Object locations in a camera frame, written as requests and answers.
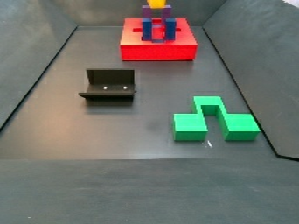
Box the blue U-shaped block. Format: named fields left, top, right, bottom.
left=142, top=5, right=176, bottom=43

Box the red board base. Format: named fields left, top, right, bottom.
left=119, top=18, right=198, bottom=61

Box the green zigzag block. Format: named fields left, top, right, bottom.
left=172, top=96, right=261, bottom=142

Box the black angled holder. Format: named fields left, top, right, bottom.
left=79, top=68, right=136, bottom=100

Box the yellow rectangular block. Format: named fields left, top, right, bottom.
left=147, top=0, right=167, bottom=9

